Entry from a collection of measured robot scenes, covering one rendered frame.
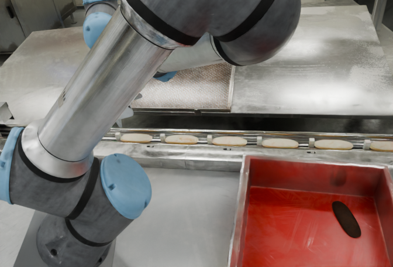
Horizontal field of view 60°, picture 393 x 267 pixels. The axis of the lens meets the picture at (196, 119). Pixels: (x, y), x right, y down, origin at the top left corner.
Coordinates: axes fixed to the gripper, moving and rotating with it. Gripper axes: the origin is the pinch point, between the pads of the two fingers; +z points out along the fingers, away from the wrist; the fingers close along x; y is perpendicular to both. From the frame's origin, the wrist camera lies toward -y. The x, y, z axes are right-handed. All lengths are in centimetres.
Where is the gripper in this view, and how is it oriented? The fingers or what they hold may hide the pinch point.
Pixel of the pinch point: (122, 115)
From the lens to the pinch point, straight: 100.4
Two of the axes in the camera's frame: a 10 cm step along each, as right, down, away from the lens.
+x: 1.6, -6.0, 7.8
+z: 0.9, 8.0, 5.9
